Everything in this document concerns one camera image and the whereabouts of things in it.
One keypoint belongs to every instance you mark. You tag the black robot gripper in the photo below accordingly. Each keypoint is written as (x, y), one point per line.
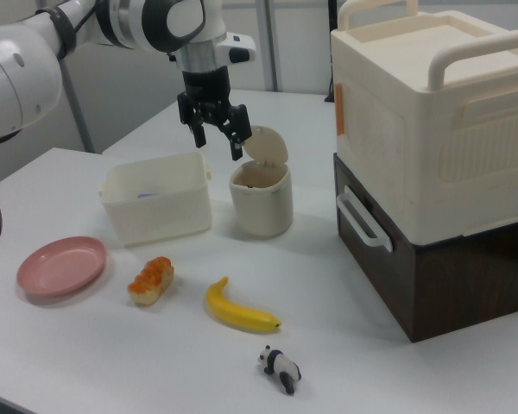
(206, 88)

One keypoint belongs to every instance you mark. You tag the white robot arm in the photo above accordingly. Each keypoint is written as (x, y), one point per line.
(13, 77)

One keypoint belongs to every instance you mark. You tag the beige trash can with lid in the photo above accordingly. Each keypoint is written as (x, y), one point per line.
(263, 207)

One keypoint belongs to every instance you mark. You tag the purple card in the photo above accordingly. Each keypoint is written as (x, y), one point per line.
(146, 196)

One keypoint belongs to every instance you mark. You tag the white square plastic container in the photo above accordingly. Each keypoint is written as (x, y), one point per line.
(155, 220)

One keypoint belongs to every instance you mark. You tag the toy bread with orange topping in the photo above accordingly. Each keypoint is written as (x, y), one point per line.
(151, 280)

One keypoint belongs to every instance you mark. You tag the yellow toy banana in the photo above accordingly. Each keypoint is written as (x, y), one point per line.
(237, 315)

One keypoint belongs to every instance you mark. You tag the cream plastic storage box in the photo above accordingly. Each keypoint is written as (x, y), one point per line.
(414, 129)

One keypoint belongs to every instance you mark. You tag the pink plate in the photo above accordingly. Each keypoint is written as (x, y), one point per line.
(60, 267)

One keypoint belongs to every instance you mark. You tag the black and white panda figure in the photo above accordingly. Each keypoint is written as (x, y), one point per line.
(280, 366)

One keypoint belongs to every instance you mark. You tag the dark brown drawer box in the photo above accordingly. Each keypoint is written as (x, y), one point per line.
(457, 284)

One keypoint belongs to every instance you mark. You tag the grey partition frame post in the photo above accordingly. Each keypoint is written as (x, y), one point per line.
(269, 43)

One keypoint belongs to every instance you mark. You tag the black camera stand pole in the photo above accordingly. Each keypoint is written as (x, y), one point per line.
(332, 52)

